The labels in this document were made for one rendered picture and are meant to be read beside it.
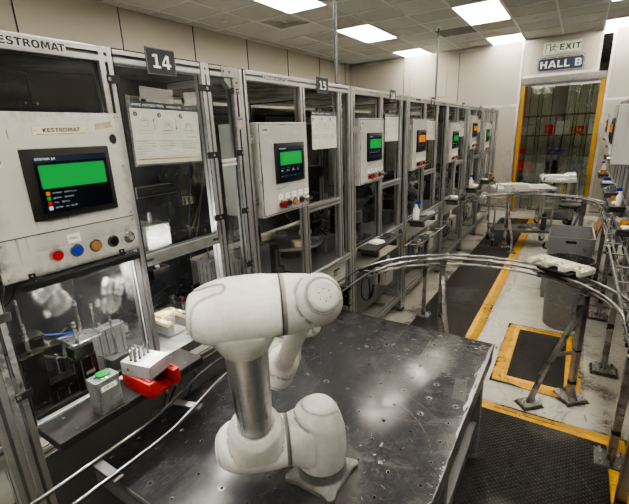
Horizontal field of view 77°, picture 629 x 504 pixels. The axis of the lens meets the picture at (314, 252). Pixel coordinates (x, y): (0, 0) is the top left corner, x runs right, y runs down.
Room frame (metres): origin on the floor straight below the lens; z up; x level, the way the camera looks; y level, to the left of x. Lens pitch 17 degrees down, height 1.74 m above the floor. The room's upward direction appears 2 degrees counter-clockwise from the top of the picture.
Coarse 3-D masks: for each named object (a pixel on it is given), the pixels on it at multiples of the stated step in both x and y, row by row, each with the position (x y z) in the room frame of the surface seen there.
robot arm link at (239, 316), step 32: (224, 288) 0.73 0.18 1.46; (256, 288) 0.73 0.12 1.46; (192, 320) 0.70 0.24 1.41; (224, 320) 0.69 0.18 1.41; (256, 320) 0.70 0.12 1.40; (224, 352) 0.72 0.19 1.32; (256, 352) 0.73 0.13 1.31; (256, 384) 0.81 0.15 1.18; (256, 416) 0.86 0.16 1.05; (224, 448) 0.94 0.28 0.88; (256, 448) 0.90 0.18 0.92; (288, 448) 0.95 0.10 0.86
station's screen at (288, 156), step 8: (280, 152) 2.06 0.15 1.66; (288, 152) 2.12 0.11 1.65; (296, 152) 2.18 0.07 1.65; (280, 160) 2.06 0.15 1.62; (288, 160) 2.12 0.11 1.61; (296, 160) 2.18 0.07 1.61; (280, 168) 2.06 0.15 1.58; (288, 168) 2.11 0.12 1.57; (296, 168) 2.17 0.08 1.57; (280, 176) 2.05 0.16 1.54; (288, 176) 2.11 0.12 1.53; (296, 176) 2.17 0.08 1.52
